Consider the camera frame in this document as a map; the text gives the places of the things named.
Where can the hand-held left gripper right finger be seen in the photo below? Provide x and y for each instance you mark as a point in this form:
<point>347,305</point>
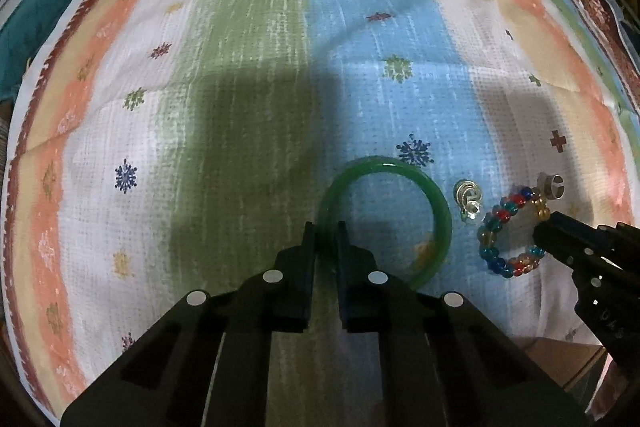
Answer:
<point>400,332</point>

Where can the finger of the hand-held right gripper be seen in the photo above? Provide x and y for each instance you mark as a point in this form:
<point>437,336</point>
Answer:
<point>560,249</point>
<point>600,239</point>

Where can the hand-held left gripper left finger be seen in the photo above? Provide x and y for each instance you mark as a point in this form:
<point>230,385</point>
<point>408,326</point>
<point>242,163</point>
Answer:
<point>250,332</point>

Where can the green jade bangle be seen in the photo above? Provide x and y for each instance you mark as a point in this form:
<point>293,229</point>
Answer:
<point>390,164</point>

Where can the printed patchwork cloth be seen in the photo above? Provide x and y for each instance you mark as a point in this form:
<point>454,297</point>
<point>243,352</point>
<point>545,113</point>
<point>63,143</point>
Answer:
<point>620,22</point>

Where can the striped colourful cloth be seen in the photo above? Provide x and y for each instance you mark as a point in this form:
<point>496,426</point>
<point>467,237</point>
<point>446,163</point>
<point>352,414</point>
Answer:
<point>250,57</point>

